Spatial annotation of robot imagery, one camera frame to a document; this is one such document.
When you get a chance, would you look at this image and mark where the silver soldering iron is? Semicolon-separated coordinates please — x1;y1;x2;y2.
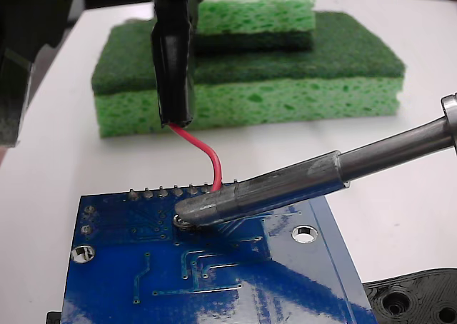
174;92;457;231

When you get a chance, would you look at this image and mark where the blue circuit board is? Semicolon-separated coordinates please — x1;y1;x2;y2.
59;181;378;324

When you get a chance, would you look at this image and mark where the red wire with bare loop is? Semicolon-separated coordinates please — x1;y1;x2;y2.
168;121;224;231

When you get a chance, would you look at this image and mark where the small green sponge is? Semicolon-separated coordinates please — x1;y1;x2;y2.
189;0;317;56

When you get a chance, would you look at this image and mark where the black printed bracket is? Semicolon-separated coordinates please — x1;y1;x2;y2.
45;266;457;324

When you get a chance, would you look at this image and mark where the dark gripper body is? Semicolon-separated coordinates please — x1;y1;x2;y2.
0;0;85;149

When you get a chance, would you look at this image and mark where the large green sponge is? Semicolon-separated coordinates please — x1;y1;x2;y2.
90;11;407;138

